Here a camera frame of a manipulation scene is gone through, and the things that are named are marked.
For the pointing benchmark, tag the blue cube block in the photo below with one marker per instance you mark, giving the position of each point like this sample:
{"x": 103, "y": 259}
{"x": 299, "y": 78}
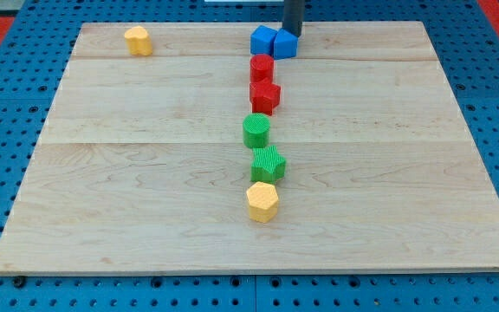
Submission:
{"x": 262, "y": 40}

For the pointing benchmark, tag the green star block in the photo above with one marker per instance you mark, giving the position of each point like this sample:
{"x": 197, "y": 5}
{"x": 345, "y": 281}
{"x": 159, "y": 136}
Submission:
{"x": 268, "y": 165}

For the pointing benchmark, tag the green cylinder block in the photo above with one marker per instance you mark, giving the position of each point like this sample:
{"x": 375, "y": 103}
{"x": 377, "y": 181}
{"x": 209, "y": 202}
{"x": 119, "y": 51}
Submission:
{"x": 256, "y": 130}

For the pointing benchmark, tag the yellow hexagon block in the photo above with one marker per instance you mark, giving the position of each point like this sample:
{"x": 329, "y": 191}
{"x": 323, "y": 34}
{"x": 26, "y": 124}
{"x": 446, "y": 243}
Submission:
{"x": 263, "y": 202}

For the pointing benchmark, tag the red star block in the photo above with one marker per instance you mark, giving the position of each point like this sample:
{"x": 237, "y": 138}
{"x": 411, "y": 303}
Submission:
{"x": 264, "y": 96}

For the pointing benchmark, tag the red cylinder block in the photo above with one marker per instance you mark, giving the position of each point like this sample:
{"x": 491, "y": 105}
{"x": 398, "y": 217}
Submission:
{"x": 261, "y": 68}

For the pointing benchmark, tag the light wooden board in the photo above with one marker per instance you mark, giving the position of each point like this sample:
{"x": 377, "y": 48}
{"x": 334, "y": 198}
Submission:
{"x": 140, "y": 168}

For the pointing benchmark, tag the blue pentagon prism block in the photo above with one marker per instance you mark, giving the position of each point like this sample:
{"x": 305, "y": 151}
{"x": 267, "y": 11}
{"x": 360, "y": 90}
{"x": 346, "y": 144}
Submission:
{"x": 285, "y": 45}

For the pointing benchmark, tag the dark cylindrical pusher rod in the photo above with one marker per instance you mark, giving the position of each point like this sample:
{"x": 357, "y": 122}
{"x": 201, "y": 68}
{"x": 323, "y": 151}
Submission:
{"x": 293, "y": 16}

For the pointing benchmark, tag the yellow heart block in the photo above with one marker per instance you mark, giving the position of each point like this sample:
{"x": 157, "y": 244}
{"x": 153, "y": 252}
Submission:
{"x": 138, "y": 41}

